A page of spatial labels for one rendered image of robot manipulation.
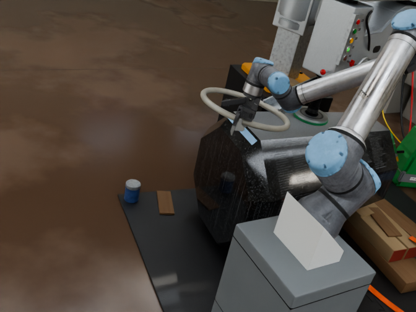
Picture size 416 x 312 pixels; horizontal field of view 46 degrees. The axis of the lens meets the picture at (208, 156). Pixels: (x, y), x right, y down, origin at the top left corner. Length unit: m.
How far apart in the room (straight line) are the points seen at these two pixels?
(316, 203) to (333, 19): 1.32
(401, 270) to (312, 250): 1.63
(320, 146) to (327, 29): 1.27
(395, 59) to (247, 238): 0.85
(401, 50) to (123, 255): 1.89
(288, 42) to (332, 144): 2.04
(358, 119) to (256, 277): 0.69
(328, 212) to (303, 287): 0.28
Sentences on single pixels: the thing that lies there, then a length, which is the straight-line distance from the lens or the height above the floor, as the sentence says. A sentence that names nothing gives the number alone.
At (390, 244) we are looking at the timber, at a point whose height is 0.20.
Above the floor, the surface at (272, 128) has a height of 1.02.
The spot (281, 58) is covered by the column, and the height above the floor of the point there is 0.94.
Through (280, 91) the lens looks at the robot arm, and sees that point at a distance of 2.11.
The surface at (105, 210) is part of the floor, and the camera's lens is 3.26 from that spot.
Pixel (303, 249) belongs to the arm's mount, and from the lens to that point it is 1.83.
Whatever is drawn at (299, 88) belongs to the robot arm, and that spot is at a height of 1.28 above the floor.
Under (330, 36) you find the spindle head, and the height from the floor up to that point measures 1.36.
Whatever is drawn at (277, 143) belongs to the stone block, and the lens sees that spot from 2.70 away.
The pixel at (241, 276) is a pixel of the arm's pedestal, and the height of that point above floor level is 0.68.
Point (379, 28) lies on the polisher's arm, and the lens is 3.14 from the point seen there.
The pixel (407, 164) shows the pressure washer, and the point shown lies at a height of 0.22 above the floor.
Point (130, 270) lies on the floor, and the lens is 2.86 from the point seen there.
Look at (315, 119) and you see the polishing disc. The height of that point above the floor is 0.85.
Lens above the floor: 2.01
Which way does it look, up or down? 30 degrees down
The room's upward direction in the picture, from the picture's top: 13 degrees clockwise
